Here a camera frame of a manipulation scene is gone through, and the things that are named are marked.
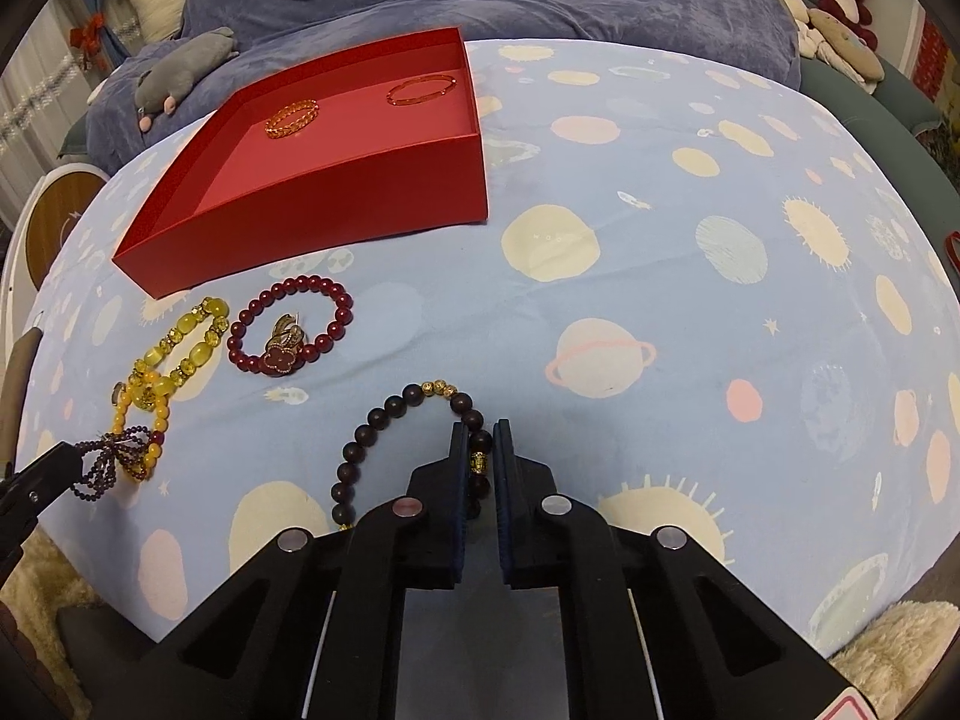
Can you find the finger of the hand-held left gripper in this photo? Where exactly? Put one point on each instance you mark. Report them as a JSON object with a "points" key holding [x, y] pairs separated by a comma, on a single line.
{"points": [[41, 476]]}

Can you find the red wall poster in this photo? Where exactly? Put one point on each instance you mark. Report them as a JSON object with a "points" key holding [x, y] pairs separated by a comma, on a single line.
{"points": [[932, 60]]}

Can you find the woven gold bangle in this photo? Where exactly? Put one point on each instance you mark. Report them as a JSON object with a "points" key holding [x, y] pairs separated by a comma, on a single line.
{"points": [[274, 127]]}

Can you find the red bow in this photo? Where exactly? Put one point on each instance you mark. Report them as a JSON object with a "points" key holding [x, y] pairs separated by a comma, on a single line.
{"points": [[86, 34]]}

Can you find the blue covered sofa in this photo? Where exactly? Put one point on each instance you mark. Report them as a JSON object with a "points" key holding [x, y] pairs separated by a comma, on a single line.
{"points": [[900, 97]]}

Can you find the beige plush toy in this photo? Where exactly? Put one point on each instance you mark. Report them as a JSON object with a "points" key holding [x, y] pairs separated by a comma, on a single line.
{"points": [[847, 45]]}

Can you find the white curtain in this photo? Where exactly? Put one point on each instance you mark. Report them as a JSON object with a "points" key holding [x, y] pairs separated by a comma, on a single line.
{"points": [[30, 112]]}

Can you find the red cardboard box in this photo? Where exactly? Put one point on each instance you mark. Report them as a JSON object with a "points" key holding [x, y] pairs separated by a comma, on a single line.
{"points": [[315, 195]]}

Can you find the grey mouse plush toy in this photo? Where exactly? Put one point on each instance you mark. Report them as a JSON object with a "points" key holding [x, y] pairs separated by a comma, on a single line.
{"points": [[187, 60]]}

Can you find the thin gold bangle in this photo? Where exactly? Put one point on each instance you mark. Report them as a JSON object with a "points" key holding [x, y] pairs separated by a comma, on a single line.
{"points": [[389, 94]]}

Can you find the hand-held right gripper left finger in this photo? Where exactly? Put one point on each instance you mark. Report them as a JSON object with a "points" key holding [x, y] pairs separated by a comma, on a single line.
{"points": [[456, 510]]}

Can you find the blue planet print cloth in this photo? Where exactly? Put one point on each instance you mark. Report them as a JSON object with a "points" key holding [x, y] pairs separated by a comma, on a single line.
{"points": [[675, 277]]}

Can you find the white device with wooden disc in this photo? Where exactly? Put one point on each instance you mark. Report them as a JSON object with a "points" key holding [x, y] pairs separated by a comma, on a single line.
{"points": [[56, 210]]}

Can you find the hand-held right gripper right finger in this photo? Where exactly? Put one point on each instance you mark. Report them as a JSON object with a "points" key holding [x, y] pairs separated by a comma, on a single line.
{"points": [[504, 510]]}

